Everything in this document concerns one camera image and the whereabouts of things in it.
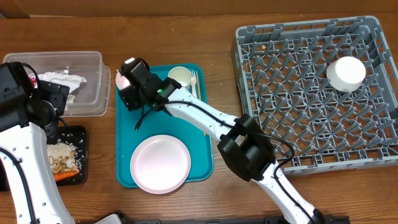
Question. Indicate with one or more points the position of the clear plastic bin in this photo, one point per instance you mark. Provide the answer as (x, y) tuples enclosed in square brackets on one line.
[(92, 96)]

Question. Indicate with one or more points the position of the white plastic fork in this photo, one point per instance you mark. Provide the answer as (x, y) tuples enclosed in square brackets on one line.
[(193, 83)]

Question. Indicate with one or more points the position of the wooden chopstick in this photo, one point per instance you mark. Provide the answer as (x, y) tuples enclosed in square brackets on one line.
[(198, 85)]

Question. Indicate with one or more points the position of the grey dishwasher rack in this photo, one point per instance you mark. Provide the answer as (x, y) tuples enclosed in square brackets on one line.
[(280, 72)]

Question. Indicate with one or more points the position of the rice and peanut scraps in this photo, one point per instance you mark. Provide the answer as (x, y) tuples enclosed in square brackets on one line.
[(63, 157)]

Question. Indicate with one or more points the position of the white bowl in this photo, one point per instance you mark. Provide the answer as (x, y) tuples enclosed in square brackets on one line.
[(346, 74)]

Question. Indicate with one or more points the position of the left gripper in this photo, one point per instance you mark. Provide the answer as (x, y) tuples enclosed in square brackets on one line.
[(56, 93)]

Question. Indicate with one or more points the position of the black plastic tray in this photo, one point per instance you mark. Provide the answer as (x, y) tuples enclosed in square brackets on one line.
[(78, 137)]

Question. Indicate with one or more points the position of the white paper cup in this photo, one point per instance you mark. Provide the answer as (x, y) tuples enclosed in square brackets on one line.
[(181, 75)]

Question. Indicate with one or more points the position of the large pink plate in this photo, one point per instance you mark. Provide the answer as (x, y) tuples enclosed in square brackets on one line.
[(160, 164)]

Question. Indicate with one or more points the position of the red snack wrapper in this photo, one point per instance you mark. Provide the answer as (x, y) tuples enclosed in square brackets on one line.
[(33, 81)]

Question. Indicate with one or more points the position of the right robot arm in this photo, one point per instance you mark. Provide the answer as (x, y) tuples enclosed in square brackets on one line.
[(245, 148)]

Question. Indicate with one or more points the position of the teal plastic tray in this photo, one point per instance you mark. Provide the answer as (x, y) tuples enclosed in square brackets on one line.
[(127, 139)]

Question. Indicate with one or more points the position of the pink bowl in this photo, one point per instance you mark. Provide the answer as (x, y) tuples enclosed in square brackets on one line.
[(121, 81)]

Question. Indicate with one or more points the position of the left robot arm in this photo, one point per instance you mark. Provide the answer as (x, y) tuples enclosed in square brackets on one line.
[(30, 113)]

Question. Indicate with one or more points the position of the orange carrot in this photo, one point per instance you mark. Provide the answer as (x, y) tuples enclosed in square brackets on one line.
[(64, 175)]

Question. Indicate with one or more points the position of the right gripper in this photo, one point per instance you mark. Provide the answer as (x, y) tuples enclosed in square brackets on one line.
[(134, 93)]

